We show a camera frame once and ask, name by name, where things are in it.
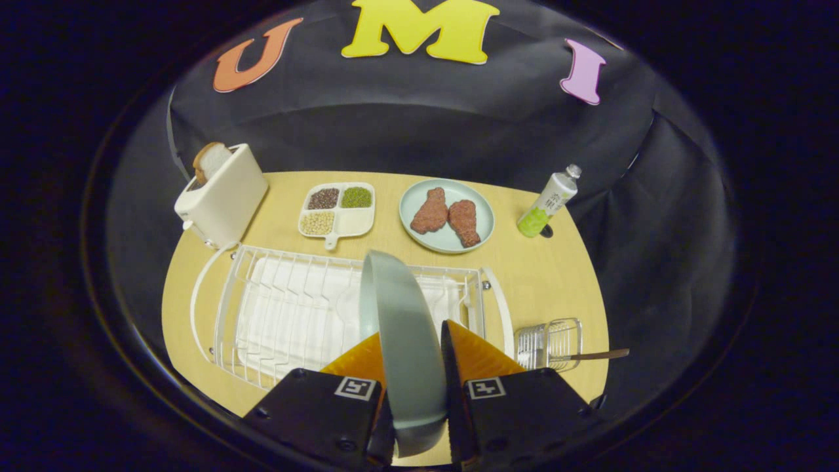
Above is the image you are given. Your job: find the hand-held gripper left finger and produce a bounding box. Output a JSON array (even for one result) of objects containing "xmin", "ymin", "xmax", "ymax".
[{"xmin": 243, "ymin": 332, "xmax": 397, "ymax": 469}]

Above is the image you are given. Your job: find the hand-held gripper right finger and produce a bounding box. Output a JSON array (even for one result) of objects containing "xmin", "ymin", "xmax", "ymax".
[{"xmin": 440, "ymin": 320, "xmax": 607, "ymax": 471}]

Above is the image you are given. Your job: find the small wire basket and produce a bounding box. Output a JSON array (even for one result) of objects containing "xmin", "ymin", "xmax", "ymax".
[{"xmin": 515, "ymin": 318, "xmax": 583, "ymax": 373}]

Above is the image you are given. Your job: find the metal spoon with brown handle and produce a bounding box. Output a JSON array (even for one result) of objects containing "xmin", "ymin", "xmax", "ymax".
[{"xmin": 534, "ymin": 348, "xmax": 631, "ymax": 363}]

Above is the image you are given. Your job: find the white wire dish rack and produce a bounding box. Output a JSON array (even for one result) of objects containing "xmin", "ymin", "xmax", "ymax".
[{"xmin": 190, "ymin": 243, "xmax": 515, "ymax": 392}]

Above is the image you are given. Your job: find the pale green plate with meat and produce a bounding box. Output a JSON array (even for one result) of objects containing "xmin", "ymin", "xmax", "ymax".
[{"xmin": 399, "ymin": 178, "xmax": 496, "ymax": 254}]

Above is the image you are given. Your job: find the white divided bean tray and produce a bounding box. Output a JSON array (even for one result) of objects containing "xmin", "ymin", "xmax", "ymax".
[{"xmin": 298, "ymin": 182, "xmax": 376, "ymax": 251}]

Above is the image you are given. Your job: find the brown meat piece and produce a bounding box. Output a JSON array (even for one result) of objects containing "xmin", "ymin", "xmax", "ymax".
[
  {"xmin": 410, "ymin": 187, "xmax": 450, "ymax": 235},
  {"xmin": 448, "ymin": 200, "xmax": 482, "ymax": 248}
]

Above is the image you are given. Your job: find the green tea bottle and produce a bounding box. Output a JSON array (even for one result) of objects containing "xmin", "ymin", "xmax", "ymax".
[{"xmin": 517, "ymin": 164, "xmax": 583, "ymax": 238}]

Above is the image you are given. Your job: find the white toaster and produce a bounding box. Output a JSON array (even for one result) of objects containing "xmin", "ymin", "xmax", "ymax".
[{"xmin": 174, "ymin": 144, "xmax": 269, "ymax": 250}]

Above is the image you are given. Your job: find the bread slice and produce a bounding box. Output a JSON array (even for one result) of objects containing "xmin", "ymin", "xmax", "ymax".
[{"xmin": 192, "ymin": 142, "xmax": 233, "ymax": 186}]

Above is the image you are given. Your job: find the black backdrop cloth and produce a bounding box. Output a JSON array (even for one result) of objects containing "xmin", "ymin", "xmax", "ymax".
[{"xmin": 108, "ymin": 0, "xmax": 735, "ymax": 420}]

